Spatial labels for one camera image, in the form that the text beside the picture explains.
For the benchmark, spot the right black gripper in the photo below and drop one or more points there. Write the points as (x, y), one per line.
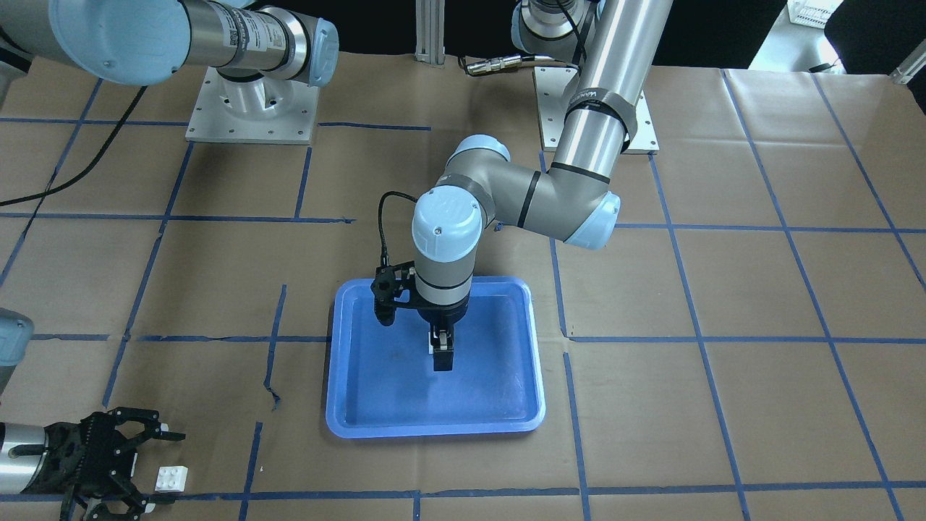
(66, 447)

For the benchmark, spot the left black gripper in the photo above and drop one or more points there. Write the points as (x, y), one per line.
(445, 315)

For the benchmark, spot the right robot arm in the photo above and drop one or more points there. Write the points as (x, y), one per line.
(264, 69)

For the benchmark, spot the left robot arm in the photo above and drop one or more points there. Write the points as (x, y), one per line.
(608, 48)

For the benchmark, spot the left camera wrist mount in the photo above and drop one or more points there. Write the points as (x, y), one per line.
(393, 288)

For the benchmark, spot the metal cable connector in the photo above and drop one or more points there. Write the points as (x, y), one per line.
(492, 66)

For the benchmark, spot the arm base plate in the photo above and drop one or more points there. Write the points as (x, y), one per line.
(553, 87)
(260, 111)

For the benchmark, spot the aluminium frame post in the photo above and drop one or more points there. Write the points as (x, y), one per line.
(429, 28)

